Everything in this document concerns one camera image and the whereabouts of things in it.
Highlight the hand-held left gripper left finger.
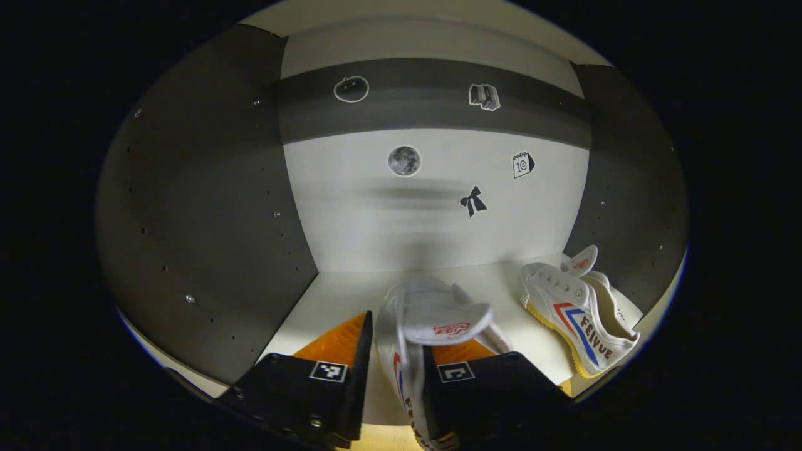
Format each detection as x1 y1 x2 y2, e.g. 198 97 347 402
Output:
216 310 375 450

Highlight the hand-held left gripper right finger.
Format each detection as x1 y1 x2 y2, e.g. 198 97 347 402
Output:
416 337 575 449

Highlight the white canvas shoe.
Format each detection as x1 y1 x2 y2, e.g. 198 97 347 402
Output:
519 244 642 380
375 277 513 451

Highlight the white grey shoe cabinet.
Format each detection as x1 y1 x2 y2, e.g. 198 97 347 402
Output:
94 0 690 430

